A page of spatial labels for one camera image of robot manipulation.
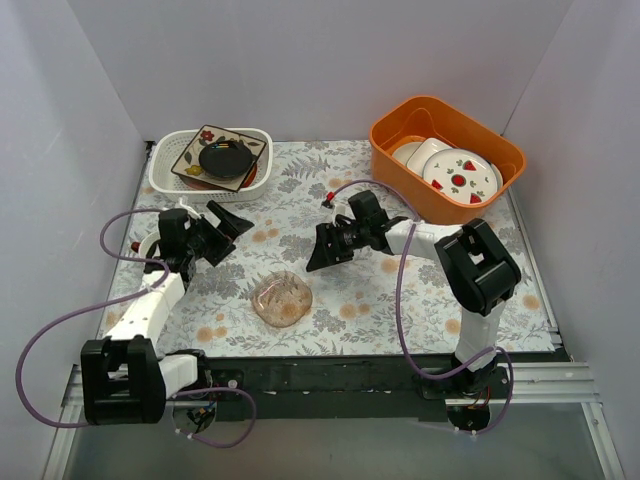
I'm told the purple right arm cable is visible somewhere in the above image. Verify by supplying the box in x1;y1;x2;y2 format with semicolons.
333;179;515;434

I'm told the white round plate in bin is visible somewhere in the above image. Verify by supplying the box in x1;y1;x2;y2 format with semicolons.
392;142;422;165

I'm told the clear pink glass plate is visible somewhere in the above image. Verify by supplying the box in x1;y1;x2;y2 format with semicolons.
250;271;313;328

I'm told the white square dish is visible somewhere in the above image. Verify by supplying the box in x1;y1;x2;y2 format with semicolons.
405;137;452;174

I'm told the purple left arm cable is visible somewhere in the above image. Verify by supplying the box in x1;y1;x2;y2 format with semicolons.
14;209;258;449

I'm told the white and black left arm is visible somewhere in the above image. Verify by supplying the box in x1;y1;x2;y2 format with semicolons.
81;201;254;425

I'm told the cream square flower plate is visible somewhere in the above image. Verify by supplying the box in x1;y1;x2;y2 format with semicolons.
171;125;266;192

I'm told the black bowl with red interior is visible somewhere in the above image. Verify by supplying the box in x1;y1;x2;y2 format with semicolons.
198;140;254;180

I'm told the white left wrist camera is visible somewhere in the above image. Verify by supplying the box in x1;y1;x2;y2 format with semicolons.
175;197;201;219

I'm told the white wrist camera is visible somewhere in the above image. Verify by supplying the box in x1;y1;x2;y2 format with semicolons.
175;197;201;219
321;192;347;224

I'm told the white plate with strawberries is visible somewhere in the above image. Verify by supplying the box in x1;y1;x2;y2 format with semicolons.
422;149;502;206

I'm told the aluminium frame rail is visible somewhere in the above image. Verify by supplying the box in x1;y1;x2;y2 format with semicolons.
44;362;624;479

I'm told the red plate with teal flower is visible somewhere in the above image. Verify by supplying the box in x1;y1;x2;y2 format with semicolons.
241;162;258;189

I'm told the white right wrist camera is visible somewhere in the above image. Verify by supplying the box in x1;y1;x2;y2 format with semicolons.
321;192;347;224

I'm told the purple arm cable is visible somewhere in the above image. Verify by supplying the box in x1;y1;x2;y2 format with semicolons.
14;209;258;449
333;179;515;434

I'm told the white perforated plastic basket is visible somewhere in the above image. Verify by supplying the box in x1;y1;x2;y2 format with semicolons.
148;128;274;204

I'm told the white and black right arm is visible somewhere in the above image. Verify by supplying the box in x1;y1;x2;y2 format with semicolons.
306;190;521;398

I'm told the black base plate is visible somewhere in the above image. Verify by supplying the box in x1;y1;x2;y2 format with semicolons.
154;352;514;421

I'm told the orange plastic bin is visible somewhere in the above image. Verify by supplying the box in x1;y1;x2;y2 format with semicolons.
369;96;527;225

